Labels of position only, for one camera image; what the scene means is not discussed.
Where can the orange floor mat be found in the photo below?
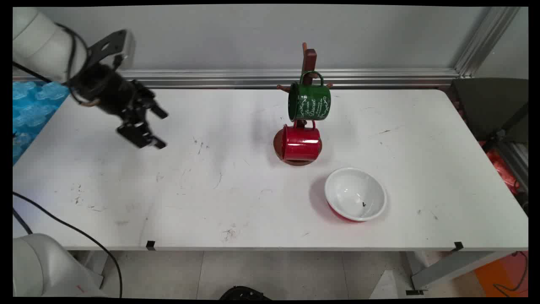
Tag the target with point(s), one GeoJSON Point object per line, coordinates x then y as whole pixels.
{"type": "Point", "coordinates": [504, 274]}

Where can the aluminium frame post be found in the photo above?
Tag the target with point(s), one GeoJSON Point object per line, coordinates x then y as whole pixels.
{"type": "Point", "coordinates": [485, 40]}

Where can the grey table leg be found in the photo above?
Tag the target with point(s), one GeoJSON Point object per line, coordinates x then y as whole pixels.
{"type": "Point", "coordinates": [455, 266]}

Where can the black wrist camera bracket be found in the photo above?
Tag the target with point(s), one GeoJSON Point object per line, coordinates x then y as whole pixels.
{"type": "Point", "coordinates": [110, 44]}

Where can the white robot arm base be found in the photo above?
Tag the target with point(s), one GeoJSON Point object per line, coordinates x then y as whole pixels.
{"type": "Point", "coordinates": [46, 270]}

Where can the white bowl red outside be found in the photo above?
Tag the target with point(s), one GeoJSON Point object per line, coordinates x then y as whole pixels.
{"type": "Point", "coordinates": [355, 194]}

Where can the aluminium frame rail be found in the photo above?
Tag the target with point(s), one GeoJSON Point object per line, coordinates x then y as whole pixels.
{"type": "Point", "coordinates": [379, 77]}

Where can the red enamel mug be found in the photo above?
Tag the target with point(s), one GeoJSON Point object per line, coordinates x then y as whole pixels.
{"type": "Point", "coordinates": [300, 142]}

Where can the red plastic bag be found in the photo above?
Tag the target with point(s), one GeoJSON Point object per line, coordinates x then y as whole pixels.
{"type": "Point", "coordinates": [502, 169]}

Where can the blue bubble wrap sheet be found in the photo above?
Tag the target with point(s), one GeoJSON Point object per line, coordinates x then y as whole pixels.
{"type": "Point", "coordinates": [29, 109]}

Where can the black round floor object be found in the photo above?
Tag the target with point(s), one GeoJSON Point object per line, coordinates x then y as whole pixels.
{"type": "Point", "coordinates": [242, 293]}

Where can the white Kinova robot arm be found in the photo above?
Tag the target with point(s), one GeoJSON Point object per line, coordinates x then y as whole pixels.
{"type": "Point", "coordinates": [36, 44]}

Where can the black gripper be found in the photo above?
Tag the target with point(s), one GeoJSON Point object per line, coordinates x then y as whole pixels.
{"type": "Point", "coordinates": [105, 90]}

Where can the green enamel mug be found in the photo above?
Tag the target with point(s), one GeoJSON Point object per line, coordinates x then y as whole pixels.
{"type": "Point", "coordinates": [310, 101]}

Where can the brown wooden mug tree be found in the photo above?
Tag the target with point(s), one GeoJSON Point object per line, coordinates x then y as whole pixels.
{"type": "Point", "coordinates": [310, 61]}

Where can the black tape piece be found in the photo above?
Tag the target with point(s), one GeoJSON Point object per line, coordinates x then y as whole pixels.
{"type": "Point", "coordinates": [150, 245]}
{"type": "Point", "coordinates": [458, 246]}

